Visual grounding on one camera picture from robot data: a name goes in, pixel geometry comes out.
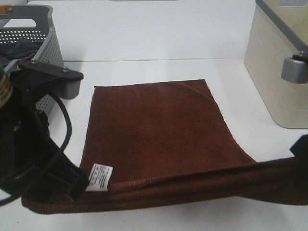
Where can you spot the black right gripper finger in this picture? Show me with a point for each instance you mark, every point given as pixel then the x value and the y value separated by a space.
pixel 300 148

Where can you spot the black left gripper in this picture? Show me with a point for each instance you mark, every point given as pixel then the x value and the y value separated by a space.
pixel 32 165

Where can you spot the brown towel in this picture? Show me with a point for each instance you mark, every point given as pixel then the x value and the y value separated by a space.
pixel 168 144

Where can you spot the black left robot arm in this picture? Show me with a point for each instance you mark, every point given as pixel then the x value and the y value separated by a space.
pixel 31 164

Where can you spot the beige plastic basket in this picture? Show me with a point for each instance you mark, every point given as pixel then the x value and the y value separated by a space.
pixel 279 30

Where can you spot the dark grey cloth in basket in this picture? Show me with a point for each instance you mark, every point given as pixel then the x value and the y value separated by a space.
pixel 23 49

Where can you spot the grey perforated plastic basket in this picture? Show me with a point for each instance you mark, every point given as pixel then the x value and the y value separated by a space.
pixel 49 52

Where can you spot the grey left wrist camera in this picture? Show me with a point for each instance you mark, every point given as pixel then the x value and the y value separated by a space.
pixel 42 78

